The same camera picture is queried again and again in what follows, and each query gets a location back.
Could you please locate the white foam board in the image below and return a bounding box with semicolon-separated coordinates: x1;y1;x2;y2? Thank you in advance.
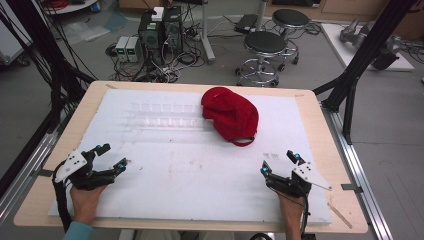
48;88;333;225

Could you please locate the tangle of floor cables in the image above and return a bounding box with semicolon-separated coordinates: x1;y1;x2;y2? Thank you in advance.
106;43;206;84

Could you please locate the round white table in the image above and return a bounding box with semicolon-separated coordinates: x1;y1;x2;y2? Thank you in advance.
43;0;99;16

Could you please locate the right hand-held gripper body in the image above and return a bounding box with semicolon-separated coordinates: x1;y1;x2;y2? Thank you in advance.
265;161;333;198

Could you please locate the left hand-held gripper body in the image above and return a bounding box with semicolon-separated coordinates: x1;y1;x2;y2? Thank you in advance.
53;149;118;192

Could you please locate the black computer tower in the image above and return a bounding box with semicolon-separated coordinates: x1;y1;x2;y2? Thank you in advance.
162;6;185;56
137;11;166;66

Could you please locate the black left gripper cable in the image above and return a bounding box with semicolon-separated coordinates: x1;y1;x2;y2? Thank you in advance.
51;161;74;233

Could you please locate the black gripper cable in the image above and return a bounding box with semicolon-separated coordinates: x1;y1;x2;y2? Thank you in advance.
269;186;311;239
51;161;74;233

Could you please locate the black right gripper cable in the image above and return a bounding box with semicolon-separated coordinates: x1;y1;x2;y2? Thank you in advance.
269;186;311;239

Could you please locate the white floor board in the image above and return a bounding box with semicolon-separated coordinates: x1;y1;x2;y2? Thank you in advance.
320;22;416;72

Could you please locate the grey power supply unit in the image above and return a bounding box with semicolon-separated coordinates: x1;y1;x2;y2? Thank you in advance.
114;35;130;63
125;36;143;63

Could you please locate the aluminium table rail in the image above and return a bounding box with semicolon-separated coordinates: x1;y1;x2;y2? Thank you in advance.
321;103;394;240
0;131;59;228

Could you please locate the person's right hand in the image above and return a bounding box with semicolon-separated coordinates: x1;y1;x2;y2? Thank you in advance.
277;191;306;229

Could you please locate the red baseball cap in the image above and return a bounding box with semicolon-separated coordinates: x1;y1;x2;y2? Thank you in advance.
200;86;260;148

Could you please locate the clear plastic sheet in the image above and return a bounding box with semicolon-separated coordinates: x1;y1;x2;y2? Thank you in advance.
63;21;111;44

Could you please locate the white box on computer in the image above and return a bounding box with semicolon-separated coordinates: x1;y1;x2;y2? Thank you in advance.
151;6;165;23

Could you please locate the grey metal stand pole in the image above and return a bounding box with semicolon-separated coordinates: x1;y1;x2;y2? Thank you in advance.
199;0;217;65

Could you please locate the black metal stand frame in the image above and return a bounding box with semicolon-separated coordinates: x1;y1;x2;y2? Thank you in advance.
312;0;419;146

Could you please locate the black stand frame with cables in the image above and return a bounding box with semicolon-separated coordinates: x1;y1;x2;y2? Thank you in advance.
0;0;98;134

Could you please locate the person's left hand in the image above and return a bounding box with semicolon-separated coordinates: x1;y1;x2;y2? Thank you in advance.
69;184;108;226

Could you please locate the thin wooden stick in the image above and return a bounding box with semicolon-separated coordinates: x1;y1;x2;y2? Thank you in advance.
326;202;354;230

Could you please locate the black round stool chrome base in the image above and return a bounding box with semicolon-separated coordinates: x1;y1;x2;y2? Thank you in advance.
271;8;311;66
234;30;289;88

